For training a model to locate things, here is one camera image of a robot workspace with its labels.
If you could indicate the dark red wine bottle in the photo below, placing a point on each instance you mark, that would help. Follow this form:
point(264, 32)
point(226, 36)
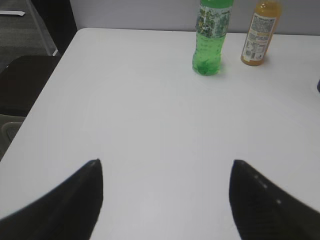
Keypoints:
point(318, 86)

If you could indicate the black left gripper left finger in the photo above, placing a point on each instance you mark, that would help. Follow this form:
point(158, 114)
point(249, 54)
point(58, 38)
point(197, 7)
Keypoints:
point(70, 211)

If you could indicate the orange juice bottle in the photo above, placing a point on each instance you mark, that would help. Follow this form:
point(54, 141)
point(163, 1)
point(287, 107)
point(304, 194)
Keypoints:
point(263, 25)

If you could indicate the green plastic soda bottle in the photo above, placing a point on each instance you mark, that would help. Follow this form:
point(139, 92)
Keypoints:
point(212, 24)

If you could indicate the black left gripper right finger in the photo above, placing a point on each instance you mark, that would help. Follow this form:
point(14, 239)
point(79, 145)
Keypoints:
point(263, 211)

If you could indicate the black office chair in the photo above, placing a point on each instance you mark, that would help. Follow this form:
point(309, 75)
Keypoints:
point(22, 81)

